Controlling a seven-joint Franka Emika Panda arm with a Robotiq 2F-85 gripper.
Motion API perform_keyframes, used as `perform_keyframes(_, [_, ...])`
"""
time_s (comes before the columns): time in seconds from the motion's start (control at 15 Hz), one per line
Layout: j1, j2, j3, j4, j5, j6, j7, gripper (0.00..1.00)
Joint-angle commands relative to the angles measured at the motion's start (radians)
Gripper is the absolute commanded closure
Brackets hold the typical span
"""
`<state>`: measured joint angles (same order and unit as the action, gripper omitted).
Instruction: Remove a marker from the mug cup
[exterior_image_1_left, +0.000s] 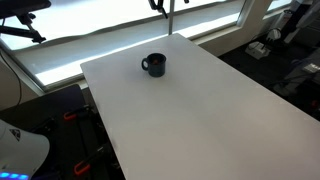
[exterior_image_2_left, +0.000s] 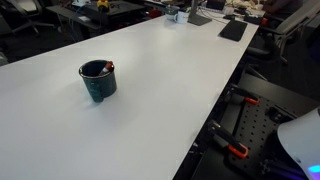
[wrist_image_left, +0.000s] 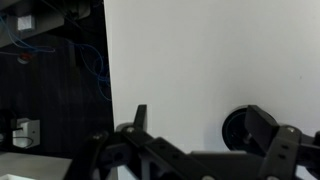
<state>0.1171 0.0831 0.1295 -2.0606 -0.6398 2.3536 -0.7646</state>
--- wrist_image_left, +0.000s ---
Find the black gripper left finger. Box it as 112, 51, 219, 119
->
64, 104, 214, 180

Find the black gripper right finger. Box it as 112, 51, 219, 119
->
244, 104, 320, 180

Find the dark teal enamel mug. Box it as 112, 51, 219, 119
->
221, 105, 268, 154

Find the white power adapter box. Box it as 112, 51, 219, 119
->
12, 117, 41, 150

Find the white square block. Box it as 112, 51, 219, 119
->
16, 14, 35, 33

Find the blue cable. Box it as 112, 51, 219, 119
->
0, 14, 113, 102

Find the grey metal frame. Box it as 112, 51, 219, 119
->
0, 0, 91, 48

